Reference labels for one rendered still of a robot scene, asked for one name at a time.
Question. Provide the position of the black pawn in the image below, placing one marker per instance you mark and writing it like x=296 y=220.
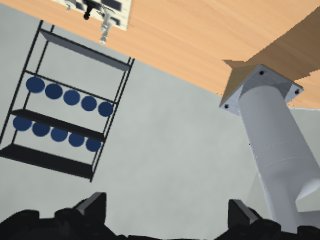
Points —
x=90 y=6

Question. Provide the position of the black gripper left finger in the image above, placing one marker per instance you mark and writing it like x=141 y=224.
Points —
x=67 y=224

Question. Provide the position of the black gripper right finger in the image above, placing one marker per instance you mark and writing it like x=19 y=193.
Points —
x=244 y=223

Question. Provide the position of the black and cream chessboard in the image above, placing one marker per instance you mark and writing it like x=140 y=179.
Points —
x=120 y=7

